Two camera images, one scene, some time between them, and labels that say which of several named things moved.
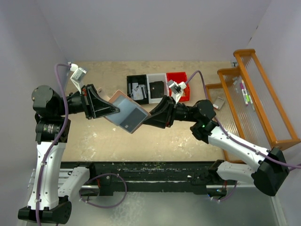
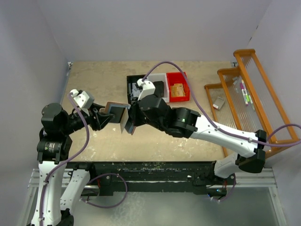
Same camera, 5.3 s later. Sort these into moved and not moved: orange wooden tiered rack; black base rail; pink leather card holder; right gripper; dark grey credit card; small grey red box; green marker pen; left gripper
Moved: right gripper; pink leather card holder; left gripper; dark grey credit card
Not moved: orange wooden tiered rack; small grey red box; black base rail; green marker pen
